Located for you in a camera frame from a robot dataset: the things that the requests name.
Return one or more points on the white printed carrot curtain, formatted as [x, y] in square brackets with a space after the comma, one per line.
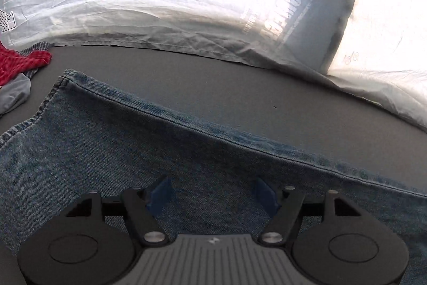
[372, 49]

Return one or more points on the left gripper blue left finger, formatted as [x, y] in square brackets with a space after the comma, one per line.
[141, 208]

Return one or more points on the red knitted garment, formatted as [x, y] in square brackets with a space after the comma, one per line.
[12, 63]

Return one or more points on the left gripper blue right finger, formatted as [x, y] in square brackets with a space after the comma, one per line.
[285, 209]

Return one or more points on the checkered dark shirt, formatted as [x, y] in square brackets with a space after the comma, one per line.
[41, 46]

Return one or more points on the blue denim jeans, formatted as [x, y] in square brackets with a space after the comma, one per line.
[88, 135]

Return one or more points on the grey cloth garment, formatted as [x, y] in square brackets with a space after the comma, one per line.
[14, 93]

